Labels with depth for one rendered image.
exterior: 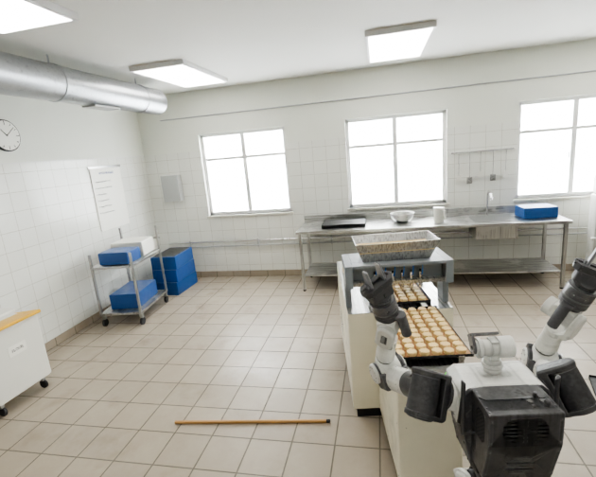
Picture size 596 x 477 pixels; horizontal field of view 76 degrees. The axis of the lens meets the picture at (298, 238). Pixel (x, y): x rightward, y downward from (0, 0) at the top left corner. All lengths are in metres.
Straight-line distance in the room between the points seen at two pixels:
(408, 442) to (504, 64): 4.91
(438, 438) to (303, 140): 4.51
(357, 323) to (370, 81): 3.90
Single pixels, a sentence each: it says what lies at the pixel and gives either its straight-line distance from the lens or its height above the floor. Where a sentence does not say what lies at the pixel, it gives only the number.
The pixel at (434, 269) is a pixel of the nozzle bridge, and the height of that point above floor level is 1.09.
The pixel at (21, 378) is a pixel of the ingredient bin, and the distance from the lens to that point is 4.28.
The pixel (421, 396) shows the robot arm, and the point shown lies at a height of 1.20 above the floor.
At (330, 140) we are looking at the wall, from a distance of 5.84.
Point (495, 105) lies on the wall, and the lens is 6.01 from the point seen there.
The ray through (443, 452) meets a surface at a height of 0.31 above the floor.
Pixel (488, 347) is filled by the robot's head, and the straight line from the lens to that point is 1.36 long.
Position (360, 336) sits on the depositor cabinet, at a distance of 2.81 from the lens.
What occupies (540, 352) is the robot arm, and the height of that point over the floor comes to 1.16.
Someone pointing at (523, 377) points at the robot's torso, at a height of 1.24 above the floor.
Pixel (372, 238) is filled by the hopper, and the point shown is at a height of 1.29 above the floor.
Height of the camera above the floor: 1.97
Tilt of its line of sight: 13 degrees down
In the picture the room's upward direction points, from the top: 5 degrees counter-clockwise
